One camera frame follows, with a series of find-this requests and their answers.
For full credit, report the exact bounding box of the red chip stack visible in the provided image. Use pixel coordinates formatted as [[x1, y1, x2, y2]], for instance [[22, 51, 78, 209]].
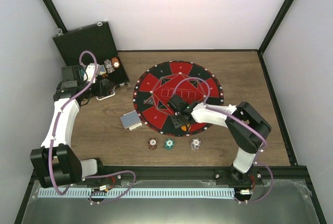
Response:
[[111, 57, 121, 69]]

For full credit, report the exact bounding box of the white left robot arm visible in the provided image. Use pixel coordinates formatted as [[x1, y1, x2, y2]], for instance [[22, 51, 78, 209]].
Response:
[[30, 63, 115, 188]]

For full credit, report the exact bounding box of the black mounting rail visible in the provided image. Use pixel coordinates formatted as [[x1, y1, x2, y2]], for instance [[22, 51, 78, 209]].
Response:
[[97, 165, 311, 186]]

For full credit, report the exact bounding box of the chrome case handle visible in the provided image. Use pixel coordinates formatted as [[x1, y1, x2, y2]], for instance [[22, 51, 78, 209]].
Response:
[[96, 86, 117, 101]]

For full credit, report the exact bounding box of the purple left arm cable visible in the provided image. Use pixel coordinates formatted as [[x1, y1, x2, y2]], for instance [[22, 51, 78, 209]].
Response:
[[48, 50, 137, 206]]

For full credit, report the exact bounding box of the brown chip stack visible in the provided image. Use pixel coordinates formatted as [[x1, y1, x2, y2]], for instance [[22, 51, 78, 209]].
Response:
[[148, 138, 158, 150]]

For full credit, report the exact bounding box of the boxed playing card deck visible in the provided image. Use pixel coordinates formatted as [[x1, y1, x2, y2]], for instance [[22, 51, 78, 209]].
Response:
[[97, 64, 107, 76]]

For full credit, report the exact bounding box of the green chip stack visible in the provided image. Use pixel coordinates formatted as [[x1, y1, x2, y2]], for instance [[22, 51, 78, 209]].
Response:
[[164, 139, 174, 150]]

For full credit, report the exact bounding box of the light blue slotted strip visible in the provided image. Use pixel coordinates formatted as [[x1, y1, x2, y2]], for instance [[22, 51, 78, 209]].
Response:
[[37, 188, 235, 198]]

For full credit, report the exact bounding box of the round red black poker mat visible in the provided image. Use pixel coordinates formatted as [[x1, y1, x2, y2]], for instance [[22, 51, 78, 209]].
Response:
[[133, 61, 224, 137]]

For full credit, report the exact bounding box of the blue purple chip stack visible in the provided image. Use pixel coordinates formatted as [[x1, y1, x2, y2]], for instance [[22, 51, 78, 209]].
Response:
[[190, 138, 201, 150]]

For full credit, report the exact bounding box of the blue backed card deck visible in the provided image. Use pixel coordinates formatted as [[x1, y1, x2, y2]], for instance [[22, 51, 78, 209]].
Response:
[[120, 110, 142, 131]]

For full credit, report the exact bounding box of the black poker case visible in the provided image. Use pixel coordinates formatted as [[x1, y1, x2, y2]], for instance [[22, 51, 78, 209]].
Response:
[[53, 21, 130, 88]]

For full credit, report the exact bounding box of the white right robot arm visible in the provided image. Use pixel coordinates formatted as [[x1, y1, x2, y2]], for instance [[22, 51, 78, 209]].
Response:
[[168, 95, 272, 184]]

